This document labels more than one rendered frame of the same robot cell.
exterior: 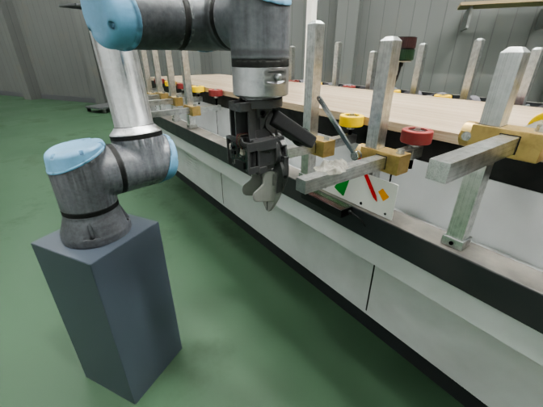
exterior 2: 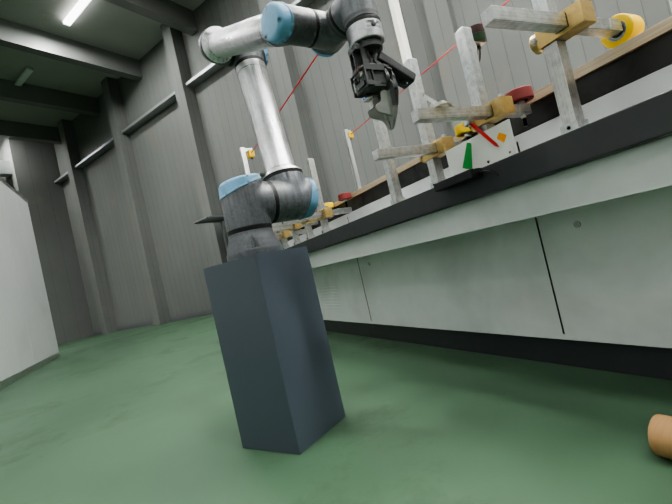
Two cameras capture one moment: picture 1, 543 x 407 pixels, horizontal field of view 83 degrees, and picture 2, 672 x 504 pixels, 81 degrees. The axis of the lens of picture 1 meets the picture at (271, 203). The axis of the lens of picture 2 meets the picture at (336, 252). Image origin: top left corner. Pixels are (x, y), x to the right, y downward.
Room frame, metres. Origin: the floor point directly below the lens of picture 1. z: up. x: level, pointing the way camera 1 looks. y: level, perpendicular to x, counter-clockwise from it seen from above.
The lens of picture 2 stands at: (-0.47, 0.04, 0.52)
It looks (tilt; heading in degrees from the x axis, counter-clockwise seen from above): 1 degrees up; 10
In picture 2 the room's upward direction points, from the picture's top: 13 degrees counter-clockwise
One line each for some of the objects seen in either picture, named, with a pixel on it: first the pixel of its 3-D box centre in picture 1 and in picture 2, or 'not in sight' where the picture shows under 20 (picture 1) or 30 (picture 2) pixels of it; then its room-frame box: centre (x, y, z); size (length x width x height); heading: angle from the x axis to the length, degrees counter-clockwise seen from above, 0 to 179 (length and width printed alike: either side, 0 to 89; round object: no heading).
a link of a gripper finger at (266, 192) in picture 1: (265, 193); (385, 108); (0.51, 0.01, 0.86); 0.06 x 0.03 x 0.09; 126
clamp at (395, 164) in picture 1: (380, 157); (490, 114); (0.77, -0.29, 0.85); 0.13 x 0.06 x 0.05; 36
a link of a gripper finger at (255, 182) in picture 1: (256, 188); (378, 114); (0.54, 0.03, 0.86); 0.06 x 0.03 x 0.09; 126
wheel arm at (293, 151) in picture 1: (306, 148); (428, 150); (0.93, -0.11, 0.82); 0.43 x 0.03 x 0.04; 126
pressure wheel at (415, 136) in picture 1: (414, 148); (521, 107); (0.83, -0.40, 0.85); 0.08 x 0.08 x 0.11
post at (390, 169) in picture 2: not in sight; (385, 151); (1.20, 0.03, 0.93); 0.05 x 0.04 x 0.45; 36
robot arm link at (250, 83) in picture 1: (261, 83); (366, 38); (0.52, 0.02, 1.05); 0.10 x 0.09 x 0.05; 36
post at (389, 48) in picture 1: (376, 140); (480, 104); (0.79, -0.27, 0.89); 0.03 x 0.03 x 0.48; 36
